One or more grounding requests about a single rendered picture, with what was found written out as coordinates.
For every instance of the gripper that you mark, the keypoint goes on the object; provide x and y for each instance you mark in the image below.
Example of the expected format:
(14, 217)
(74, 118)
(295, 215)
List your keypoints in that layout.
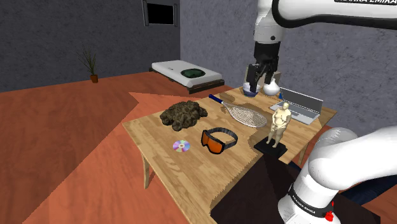
(266, 54)

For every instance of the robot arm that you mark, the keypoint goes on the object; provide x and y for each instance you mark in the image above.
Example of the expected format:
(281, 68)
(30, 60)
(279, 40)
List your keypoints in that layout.
(335, 161)

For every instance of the white round vase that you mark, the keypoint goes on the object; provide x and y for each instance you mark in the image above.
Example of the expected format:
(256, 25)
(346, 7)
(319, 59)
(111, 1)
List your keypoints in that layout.
(271, 90)

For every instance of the blue and white bowl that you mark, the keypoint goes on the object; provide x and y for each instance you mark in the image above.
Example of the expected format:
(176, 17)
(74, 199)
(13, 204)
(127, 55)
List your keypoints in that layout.
(252, 94)

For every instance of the small blue object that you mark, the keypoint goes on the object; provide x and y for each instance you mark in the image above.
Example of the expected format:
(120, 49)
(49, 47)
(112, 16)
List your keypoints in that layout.
(281, 95)

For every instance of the beige figure on black base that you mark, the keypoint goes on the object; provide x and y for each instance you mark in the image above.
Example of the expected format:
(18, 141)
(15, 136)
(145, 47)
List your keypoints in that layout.
(280, 119)

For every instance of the grey laptop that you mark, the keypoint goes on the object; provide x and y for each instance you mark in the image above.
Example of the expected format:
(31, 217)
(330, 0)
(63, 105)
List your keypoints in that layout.
(299, 112)

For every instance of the orange ski goggles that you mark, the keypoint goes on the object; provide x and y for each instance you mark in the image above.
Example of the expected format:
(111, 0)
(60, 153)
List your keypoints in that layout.
(212, 144)

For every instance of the brown-green lumpy pile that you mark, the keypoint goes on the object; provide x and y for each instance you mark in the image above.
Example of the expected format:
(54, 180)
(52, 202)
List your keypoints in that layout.
(183, 114)

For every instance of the white bed with green pillow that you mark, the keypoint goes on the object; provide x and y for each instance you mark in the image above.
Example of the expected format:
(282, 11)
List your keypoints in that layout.
(173, 69)

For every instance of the shiny compact disc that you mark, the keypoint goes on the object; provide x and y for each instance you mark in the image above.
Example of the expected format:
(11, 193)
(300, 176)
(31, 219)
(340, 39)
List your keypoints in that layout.
(181, 146)

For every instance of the dark window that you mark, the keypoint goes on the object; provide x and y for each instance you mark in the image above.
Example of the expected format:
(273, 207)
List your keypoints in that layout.
(160, 14)

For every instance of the wooden table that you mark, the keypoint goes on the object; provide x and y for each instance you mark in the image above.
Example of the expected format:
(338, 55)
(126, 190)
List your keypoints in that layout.
(192, 173)

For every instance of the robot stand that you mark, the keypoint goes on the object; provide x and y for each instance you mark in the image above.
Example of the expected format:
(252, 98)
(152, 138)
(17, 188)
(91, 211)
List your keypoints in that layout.
(248, 198)

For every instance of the potted plant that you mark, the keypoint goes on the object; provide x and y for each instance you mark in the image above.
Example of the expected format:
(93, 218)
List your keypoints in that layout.
(93, 78)

